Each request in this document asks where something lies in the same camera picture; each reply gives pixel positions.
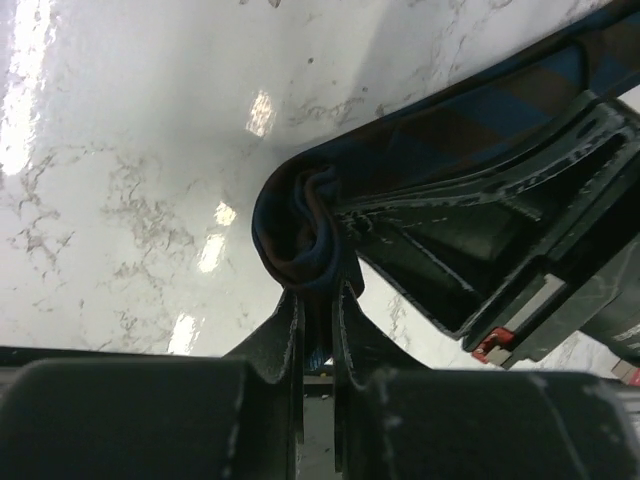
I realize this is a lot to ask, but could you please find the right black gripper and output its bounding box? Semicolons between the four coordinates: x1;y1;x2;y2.
335;92;639;369

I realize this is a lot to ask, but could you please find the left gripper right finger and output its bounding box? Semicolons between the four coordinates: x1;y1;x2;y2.
332;281;425;475

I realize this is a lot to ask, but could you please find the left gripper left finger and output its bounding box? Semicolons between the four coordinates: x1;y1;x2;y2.
223;290;305;479

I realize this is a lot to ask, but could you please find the dark blue striped tie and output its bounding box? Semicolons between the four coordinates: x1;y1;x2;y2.
252;1;639;368

